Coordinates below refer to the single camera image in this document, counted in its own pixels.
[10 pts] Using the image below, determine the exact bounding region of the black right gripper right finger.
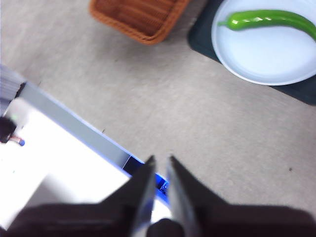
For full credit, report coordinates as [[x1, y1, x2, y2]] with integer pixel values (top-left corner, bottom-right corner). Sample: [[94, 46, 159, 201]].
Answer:
[[166, 155, 316, 237]]

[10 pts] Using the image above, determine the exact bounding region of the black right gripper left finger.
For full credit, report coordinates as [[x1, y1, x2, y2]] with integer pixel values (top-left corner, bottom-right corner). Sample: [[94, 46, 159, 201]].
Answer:
[[0, 155, 157, 237]]

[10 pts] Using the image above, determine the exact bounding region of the blue round plate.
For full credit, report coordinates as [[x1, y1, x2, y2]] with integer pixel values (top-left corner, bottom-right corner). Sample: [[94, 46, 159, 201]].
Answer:
[[211, 0, 316, 86]]

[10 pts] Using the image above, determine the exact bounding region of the long green pepper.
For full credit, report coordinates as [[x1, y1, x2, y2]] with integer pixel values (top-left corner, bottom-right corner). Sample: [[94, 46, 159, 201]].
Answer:
[[217, 9, 316, 41]]

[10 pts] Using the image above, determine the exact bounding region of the black rectangular tray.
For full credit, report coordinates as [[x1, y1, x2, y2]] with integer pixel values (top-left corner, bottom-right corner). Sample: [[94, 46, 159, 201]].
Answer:
[[188, 0, 316, 107]]

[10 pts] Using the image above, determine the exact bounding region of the brown wicker basket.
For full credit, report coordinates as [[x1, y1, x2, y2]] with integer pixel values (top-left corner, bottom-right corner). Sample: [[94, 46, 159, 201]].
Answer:
[[88, 0, 191, 45]]

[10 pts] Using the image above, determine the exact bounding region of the grey metal table frame rail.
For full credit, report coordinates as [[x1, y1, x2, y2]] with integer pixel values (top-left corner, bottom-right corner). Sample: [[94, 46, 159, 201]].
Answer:
[[18, 81, 133, 173]]

